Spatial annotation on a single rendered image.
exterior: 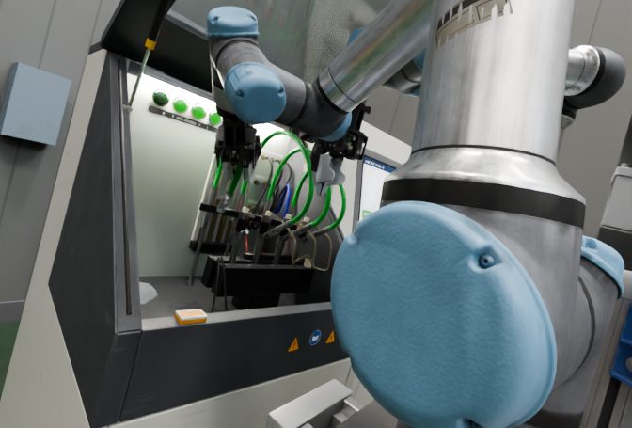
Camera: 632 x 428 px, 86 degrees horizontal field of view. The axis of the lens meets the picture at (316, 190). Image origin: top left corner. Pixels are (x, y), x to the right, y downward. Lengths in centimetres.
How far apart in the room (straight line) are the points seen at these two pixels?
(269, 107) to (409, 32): 20
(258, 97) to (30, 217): 223
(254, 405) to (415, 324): 75
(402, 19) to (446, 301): 38
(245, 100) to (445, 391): 38
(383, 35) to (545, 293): 38
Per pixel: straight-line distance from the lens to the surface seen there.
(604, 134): 269
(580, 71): 85
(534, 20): 24
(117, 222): 73
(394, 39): 49
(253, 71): 47
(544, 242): 20
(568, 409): 35
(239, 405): 88
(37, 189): 255
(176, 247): 124
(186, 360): 73
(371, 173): 141
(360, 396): 126
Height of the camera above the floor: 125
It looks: 1 degrees down
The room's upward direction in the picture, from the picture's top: 15 degrees clockwise
